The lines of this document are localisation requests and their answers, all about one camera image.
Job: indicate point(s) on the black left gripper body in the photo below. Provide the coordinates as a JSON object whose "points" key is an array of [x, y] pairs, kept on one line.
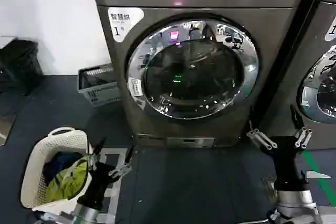
{"points": [[99, 182]]}

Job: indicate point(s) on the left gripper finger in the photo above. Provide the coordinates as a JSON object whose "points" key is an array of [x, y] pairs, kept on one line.
{"points": [[126, 167], [93, 159]]}

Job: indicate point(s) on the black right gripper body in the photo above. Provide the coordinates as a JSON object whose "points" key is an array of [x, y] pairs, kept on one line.
{"points": [[286, 161]]}

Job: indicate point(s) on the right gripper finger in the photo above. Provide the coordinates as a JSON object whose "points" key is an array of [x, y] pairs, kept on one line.
{"points": [[303, 137], [262, 140]]}

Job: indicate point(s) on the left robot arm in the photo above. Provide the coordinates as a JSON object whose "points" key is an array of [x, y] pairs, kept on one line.
{"points": [[85, 214]]}

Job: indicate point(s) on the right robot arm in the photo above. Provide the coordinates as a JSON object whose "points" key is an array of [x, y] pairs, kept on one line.
{"points": [[296, 205]]}

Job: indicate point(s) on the green garment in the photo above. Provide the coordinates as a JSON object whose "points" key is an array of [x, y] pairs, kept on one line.
{"points": [[69, 179]]}

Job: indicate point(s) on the green floor tape strip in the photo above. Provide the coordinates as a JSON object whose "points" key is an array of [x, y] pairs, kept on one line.
{"points": [[316, 171]]}

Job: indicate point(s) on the dark blue garment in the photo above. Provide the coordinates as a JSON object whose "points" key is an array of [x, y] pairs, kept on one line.
{"points": [[59, 162]]}

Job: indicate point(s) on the round glass dryer door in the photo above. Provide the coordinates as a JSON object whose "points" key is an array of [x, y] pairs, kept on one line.
{"points": [[194, 77], [324, 95]]}

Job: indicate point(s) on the white perforated laundry basket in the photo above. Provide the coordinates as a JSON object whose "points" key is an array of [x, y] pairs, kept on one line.
{"points": [[39, 161]]}

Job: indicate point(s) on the grey slotted plastic crate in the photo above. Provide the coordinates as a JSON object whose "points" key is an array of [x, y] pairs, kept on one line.
{"points": [[102, 93]]}

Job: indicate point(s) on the steel floor plate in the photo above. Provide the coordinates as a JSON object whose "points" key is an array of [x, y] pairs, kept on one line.
{"points": [[5, 129]]}

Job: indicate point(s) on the grey dryer partly seen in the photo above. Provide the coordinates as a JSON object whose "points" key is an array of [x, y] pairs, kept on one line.
{"points": [[319, 16]]}

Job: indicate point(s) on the black bin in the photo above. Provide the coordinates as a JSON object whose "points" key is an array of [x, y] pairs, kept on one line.
{"points": [[21, 61]]}

